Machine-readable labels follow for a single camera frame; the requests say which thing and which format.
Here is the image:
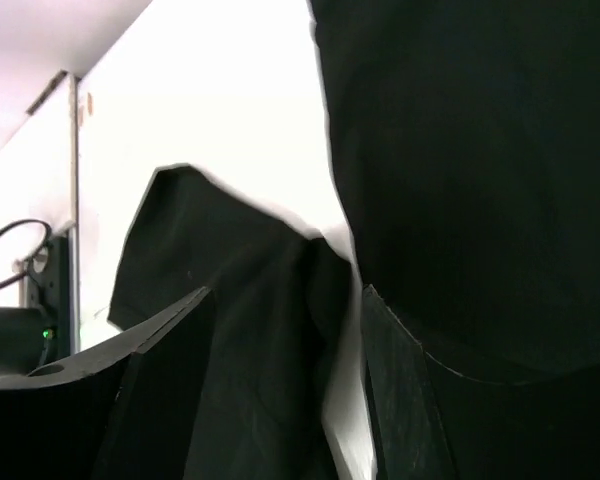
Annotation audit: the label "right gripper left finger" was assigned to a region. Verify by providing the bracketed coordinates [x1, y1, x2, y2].
[29, 287, 215, 479]

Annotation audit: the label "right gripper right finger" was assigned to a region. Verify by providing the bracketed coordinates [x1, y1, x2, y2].
[361, 285, 457, 480]

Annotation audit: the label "black trousers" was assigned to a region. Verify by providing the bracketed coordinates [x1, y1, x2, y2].
[109, 1, 600, 479]

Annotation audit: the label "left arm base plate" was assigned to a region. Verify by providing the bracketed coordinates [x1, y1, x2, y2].
[0, 219, 79, 377]

